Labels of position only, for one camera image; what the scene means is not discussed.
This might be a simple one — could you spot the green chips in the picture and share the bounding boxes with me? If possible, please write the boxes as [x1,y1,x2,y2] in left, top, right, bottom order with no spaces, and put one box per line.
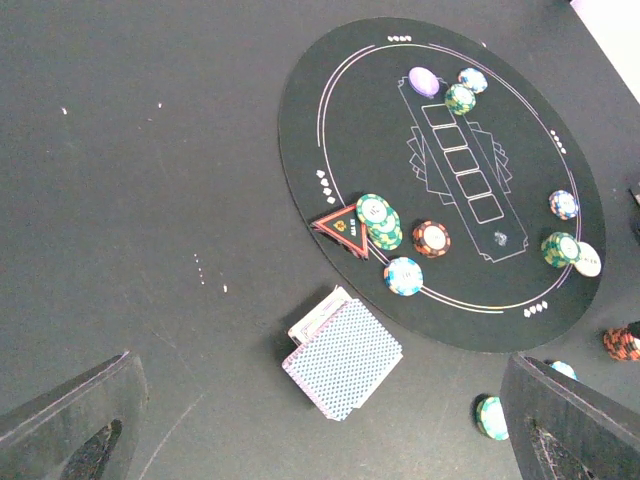
[541,232,581,268]
[356,193,403,251]
[444,83,476,115]

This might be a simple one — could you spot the blue playing card deck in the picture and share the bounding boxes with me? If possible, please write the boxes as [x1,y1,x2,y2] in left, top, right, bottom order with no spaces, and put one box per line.
[282,299,403,421]

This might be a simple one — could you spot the orange chips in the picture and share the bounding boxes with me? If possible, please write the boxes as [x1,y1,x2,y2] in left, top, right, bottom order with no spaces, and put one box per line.
[412,221,451,258]

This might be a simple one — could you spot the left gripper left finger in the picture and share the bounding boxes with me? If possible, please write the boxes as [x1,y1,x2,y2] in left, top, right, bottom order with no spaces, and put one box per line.
[1,351,148,479]

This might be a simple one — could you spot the blue white chip stack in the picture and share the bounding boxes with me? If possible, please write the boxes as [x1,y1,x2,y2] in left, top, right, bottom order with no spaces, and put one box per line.
[549,361,578,380]

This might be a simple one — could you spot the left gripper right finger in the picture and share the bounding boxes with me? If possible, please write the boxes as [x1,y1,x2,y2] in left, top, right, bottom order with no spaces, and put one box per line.
[500,354,639,479]

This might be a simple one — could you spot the orange black chip stack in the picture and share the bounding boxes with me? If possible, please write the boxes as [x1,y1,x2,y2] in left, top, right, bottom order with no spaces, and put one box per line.
[602,327,639,361]

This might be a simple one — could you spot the white card box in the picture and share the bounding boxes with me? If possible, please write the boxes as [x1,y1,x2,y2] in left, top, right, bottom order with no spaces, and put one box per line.
[288,286,352,345]

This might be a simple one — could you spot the round black poker mat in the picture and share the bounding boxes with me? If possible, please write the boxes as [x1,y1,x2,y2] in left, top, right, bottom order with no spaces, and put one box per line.
[278,18,606,352]

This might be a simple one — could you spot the white dealer button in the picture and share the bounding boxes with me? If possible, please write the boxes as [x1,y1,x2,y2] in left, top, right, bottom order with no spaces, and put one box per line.
[574,241,602,278]

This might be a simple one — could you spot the red triangle all-in marker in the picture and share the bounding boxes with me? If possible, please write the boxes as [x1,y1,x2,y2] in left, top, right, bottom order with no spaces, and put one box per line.
[310,204,369,260]

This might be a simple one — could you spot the green chip stack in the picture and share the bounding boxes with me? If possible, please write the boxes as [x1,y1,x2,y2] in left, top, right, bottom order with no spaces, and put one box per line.
[475,396,509,441]

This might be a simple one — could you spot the purple round blind button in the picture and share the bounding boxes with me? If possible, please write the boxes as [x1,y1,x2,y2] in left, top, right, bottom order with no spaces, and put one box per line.
[408,66,440,98]

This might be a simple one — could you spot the blue chips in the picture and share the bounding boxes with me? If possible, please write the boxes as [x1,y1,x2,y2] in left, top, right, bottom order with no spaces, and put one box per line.
[548,190,580,221]
[383,257,423,296]
[458,67,488,94]

